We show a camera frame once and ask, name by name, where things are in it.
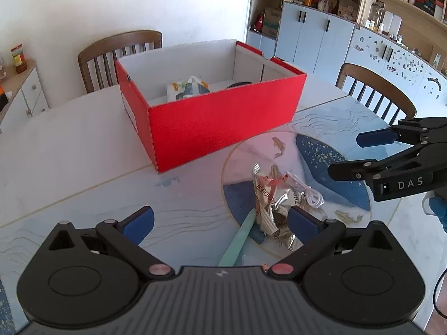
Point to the white patterned desktop table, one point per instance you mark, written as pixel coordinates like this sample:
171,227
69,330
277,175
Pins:
87,153

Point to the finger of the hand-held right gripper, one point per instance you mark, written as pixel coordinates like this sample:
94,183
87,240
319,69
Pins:
384,167
377,138

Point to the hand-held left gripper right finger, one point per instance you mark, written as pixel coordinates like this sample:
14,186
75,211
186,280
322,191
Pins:
303,225

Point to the brown cardboard box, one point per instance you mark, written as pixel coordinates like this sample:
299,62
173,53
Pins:
271,22

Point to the red cardboard box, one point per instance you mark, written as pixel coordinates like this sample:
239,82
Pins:
223,125

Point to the white blue snack pouch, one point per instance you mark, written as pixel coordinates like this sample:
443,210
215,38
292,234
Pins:
187,89

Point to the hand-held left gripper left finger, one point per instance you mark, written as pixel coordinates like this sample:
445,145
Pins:
138,225

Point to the white side cabinet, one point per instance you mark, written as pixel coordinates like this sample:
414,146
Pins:
24,94

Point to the mint green pen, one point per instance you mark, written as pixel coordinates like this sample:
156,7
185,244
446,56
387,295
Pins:
241,237

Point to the blue cloth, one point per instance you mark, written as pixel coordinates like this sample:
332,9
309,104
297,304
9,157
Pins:
438,213

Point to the silver foil wrapper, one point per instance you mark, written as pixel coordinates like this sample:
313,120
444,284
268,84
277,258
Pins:
276,199

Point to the grey blue wall cabinet unit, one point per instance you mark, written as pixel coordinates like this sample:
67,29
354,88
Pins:
331,35

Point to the red bag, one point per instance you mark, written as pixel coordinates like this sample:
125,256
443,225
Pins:
258,22

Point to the sauce jar with red label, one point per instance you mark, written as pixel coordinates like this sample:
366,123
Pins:
19,59

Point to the dark wooden chair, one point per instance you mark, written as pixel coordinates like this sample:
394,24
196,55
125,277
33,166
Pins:
370,76
115,43

